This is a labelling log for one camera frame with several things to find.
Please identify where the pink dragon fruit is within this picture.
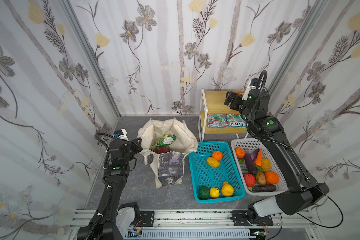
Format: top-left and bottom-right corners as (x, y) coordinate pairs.
(155, 146), (170, 154)

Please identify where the cream canvas tote bag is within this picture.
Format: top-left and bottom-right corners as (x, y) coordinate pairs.
(138, 118), (198, 189)

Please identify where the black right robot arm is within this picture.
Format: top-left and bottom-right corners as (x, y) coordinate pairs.
(225, 71), (329, 222)

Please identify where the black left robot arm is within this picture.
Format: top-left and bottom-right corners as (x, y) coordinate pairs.
(77, 129), (143, 240)

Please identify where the teal Fox's candy bag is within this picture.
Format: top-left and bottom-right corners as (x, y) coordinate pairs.
(226, 114), (247, 129)

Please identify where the red green candy bag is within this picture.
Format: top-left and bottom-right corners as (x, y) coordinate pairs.
(207, 114), (229, 129)

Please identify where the white wooden two-tier shelf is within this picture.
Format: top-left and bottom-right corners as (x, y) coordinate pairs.
(198, 89), (249, 142)

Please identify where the white plastic basket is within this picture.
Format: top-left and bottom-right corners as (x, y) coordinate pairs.
(231, 138), (288, 197)

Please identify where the orange tangerine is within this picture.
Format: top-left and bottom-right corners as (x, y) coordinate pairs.
(212, 151), (224, 162)

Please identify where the purple eggplant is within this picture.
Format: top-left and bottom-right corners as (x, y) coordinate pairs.
(245, 149), (260, 176)

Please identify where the orange carrot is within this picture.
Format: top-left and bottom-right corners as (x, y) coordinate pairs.
(254, 149), (263, 167)

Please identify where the yellow bumpy fruit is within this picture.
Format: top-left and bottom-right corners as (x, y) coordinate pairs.
(206, 157), (220, 168)

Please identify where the yellow onion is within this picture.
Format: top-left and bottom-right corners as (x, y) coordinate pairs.
(261, 158), (272, 172)

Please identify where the teal plastic basket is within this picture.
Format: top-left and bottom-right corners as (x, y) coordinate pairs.
(189, 141), (246, 204)

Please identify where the brown potato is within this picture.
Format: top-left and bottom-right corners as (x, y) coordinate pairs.
(255, 172), (267, 186)

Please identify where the orange fruit in white basket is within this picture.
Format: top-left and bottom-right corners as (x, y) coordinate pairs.
(264, 171), (280, 185)

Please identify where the green avocado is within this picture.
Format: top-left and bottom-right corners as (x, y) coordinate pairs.
(198, 186), (211, 200)

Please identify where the yellow pear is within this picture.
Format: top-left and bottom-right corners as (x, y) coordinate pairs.
(222, 182), (235, 197)

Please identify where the dark cucumber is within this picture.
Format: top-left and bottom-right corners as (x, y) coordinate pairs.
(248, 185), (277, 193)

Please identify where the yellow lemon front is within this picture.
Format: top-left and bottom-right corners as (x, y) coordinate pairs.
(209, 188), (220, 199)

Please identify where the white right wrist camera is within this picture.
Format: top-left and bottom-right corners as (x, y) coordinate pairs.
(242, 85), (256, 101)

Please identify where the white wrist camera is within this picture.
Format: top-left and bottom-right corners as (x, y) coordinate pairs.
(242, 85), (256, 101)
(114, 129), (129, 141)

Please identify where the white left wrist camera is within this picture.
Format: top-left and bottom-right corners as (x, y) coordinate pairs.
(114, 129), (129, 141)

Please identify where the aluminium rail frame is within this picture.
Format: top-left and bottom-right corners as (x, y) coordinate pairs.
(68, 206), (322, 240)

